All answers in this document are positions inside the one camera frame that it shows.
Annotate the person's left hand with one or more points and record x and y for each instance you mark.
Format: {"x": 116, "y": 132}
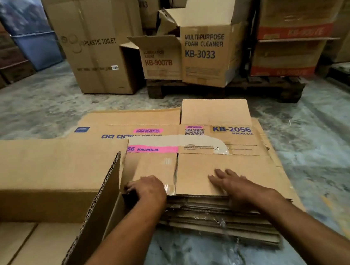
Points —
{"x": 151, "y": 191}

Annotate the person's right hand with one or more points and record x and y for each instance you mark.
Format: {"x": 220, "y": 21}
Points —
{"x": 243, "y": 192}

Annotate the person's left fingers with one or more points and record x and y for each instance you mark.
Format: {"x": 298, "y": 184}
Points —
{"x": 131, "y": 186}

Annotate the person's right thumb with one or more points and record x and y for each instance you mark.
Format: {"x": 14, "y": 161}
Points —
{"x": 217, "y": 184}

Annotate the person's right middle finger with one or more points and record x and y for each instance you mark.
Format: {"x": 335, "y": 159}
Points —
{"x": 232, "y": 173}

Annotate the pink label cardboard box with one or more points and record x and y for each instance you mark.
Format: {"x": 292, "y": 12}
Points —
{"x": 204, "y": 171}

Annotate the person's right forearm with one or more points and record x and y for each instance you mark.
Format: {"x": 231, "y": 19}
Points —
{"x": 310, "y": 232}

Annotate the person's left forearm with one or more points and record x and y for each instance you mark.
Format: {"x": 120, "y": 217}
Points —
{"x": 121, "y": 248}

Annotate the stack of flat cardboard sheets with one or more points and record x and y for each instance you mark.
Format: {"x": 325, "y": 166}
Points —
{"x": 222, "y": 222}

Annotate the clear packing tape strip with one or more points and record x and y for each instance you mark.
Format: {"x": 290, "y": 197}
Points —
{"x": 230, "y": 240}

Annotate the dark wooden pallet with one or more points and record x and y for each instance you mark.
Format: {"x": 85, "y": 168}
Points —
{"x": 267, "y": 88}

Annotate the open empty cardboard box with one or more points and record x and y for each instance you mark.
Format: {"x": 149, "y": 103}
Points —
{"x": 38, "y": 195}

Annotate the blue print open cardboard box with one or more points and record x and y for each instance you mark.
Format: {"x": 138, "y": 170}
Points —
{"x": 207, "y": 55}

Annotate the red stripe closed cardboard box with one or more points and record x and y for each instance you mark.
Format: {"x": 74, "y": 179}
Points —
{"x": 285, "y": 58}

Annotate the small open-flap cardboard box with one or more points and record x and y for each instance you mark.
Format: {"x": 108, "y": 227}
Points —
{"x": 161, "y": 60}

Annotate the tall brown cardboard box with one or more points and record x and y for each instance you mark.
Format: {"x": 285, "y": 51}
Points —
{"x": 97, "y": 42}

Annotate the low wooden pallet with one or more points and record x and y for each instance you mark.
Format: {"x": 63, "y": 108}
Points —
{"x": 348, "y": 76}

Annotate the blue plastic bin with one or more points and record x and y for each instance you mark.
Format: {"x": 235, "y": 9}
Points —
{"x": 40, "y": 51}

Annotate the red stripe open cardboard box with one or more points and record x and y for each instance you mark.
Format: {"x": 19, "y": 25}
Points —
{"x": 299, "y": 11}

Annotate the narrow brown cardboard box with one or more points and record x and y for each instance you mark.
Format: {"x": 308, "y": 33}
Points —
{"x": 148, "y": 6}

